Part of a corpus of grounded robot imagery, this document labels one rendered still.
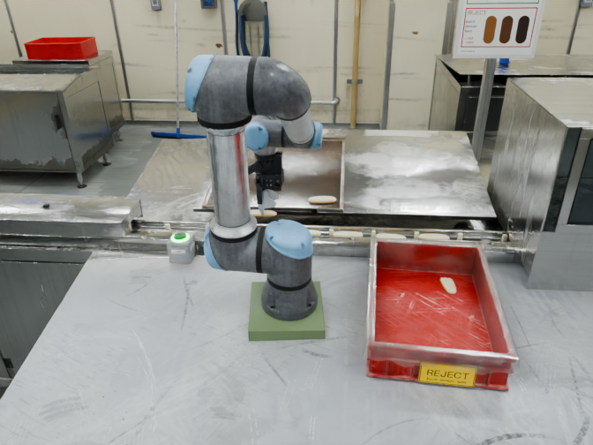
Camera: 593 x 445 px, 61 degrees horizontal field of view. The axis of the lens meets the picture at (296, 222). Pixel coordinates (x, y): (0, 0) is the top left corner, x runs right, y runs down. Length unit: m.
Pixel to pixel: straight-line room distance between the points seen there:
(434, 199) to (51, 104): 3.12
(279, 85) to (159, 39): 4.57
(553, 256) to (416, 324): 0.44
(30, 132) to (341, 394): 3.63
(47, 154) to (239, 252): 3.32
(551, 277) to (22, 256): 1.70
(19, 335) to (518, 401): 1.75
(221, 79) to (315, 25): 4.21
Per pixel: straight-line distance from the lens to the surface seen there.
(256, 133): 1.38
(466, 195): 1.89
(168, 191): 2.13
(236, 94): 1.01
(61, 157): 4.36
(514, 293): 1.56
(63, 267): 1.92
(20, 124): 4.42
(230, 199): 1.15
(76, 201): 1.93
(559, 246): 1.54
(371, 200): 1.80
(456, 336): 1.36
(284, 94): 1.02
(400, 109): 5.07
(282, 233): 1.21
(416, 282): 1.52
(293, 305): 1.28
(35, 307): 2.09
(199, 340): 1.33
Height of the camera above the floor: 1.69
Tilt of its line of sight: 29 degrees down
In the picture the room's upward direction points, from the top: 1 degrees counter-clockwise
